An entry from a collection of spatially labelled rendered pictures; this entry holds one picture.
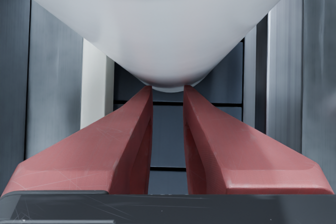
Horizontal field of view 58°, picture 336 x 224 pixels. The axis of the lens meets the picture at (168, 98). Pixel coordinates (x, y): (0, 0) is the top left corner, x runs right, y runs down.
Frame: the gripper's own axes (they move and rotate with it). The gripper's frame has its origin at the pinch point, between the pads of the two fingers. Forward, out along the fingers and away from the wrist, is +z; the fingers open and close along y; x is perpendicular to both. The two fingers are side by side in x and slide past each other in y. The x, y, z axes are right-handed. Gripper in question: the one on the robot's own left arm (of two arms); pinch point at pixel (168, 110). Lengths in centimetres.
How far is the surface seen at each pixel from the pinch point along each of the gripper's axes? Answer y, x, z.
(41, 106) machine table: 9.6, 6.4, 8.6
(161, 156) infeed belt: 0.4, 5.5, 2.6
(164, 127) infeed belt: 0.2, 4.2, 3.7
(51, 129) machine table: 8.8, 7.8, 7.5
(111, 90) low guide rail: 2.9, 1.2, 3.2
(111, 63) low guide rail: 2.9, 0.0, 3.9
